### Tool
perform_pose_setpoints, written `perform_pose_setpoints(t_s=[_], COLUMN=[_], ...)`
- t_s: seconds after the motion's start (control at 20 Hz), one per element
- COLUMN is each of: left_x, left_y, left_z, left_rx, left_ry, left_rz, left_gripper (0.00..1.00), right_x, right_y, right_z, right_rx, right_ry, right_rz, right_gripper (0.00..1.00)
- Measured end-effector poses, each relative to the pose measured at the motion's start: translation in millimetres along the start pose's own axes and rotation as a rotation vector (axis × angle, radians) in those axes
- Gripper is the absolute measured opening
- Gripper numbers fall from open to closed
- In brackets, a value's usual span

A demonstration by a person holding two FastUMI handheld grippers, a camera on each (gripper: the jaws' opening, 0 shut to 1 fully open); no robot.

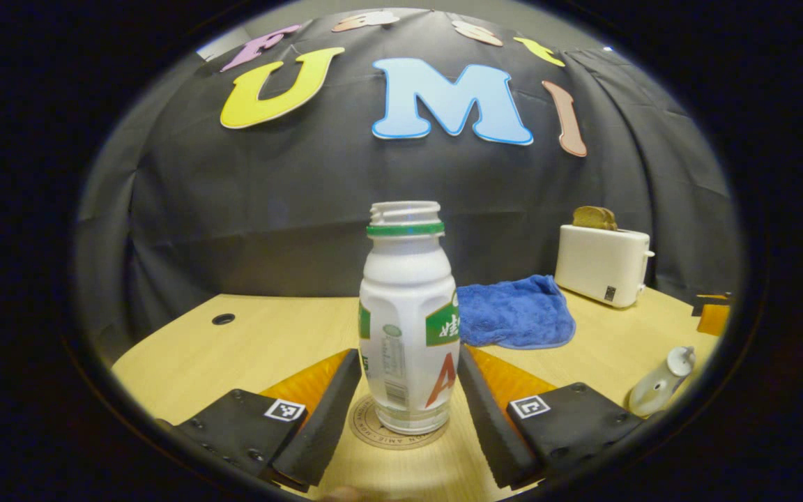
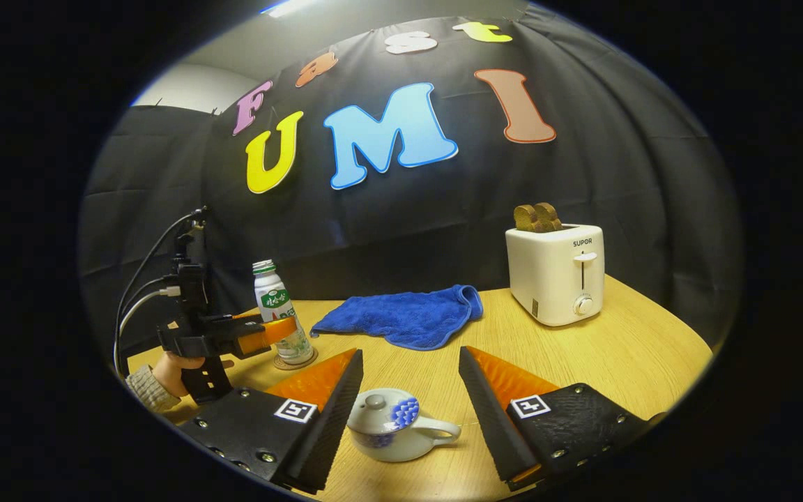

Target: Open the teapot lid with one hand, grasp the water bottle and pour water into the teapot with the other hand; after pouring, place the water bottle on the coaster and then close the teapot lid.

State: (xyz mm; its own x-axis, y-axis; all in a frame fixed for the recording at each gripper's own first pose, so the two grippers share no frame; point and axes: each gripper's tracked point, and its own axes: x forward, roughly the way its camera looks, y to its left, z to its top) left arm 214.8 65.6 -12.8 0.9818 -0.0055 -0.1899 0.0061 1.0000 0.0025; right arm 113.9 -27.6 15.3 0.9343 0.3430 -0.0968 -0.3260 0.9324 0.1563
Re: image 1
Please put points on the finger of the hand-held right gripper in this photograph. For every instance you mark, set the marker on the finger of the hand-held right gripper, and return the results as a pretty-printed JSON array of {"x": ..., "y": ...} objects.
[{"x": 714, "y": 319}]

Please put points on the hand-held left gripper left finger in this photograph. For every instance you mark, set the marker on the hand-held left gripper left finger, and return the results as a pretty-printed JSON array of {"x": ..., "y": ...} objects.
[{"x": 321, "y": 432}]

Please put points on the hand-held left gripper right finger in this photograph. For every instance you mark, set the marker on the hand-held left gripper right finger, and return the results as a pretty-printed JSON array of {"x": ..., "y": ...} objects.
[{"x": 488, "y": 418}]

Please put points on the round wooden coaster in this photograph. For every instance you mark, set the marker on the round wooden coaster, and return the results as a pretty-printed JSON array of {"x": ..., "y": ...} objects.
[{"x": 366, "y": 429}]

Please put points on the white blue-patterned teacup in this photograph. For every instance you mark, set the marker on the white blue-patterned teacup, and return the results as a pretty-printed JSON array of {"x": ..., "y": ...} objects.
[{"x": 649, "y": 397}]

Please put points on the white plastic water bottle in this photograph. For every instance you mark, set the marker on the white plastic water bottle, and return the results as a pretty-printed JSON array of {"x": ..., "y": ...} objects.
[{"x": 405, "y": 307}]

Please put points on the blue towel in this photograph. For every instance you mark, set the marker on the blue towel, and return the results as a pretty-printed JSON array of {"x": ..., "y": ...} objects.
[{"x": 513, "y": 314}]

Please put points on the white toaster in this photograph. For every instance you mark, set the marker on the white toaster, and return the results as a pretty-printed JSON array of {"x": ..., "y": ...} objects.
[{"x": 600, "y": 265}]

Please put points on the black table grommet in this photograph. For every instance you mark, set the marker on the black table grommet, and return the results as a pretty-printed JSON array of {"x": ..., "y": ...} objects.
[{"x": 223, "y": 319}]

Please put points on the toast slices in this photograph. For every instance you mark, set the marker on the toast slices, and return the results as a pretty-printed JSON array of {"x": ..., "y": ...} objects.
[{"x": 593, "y": 217}]

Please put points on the black backdrop cloth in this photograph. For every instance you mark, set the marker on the black backdrop cloth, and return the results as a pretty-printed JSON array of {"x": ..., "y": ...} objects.
[{"x": 269, "y": 209}]

